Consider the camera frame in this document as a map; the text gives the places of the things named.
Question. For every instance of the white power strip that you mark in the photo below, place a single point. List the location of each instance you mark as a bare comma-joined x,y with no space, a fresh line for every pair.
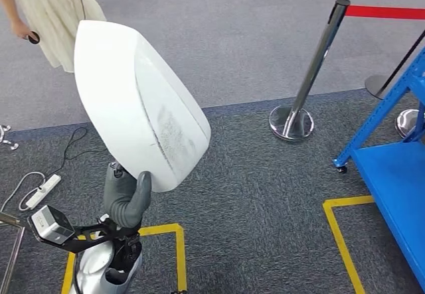
43,191

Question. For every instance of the person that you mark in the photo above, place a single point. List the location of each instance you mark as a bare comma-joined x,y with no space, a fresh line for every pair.
50,10

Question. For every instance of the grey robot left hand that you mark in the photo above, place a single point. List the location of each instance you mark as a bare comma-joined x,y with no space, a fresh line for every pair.
122,199

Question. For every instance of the blue metal shelf rack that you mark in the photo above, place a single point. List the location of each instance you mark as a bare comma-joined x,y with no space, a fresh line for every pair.
398,186

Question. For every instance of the dark belt stanchion post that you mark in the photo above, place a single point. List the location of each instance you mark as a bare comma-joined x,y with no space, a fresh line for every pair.
407,122

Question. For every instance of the white curved plastic part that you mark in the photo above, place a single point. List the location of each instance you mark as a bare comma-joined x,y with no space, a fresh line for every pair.
116,98

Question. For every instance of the black pole with round base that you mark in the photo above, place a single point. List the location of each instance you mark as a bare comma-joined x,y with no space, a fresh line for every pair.
375,85

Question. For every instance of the red barrier belt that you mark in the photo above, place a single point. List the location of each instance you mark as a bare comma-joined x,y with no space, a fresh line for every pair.
382,12

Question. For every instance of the chrome stanchion with round base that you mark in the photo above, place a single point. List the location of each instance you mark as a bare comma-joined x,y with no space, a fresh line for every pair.
292,125

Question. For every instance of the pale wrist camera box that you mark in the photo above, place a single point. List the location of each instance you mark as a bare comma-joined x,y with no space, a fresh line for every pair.
50,224

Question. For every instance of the yellow floor tape marking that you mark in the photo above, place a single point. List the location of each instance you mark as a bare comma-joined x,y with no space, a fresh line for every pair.
180,257

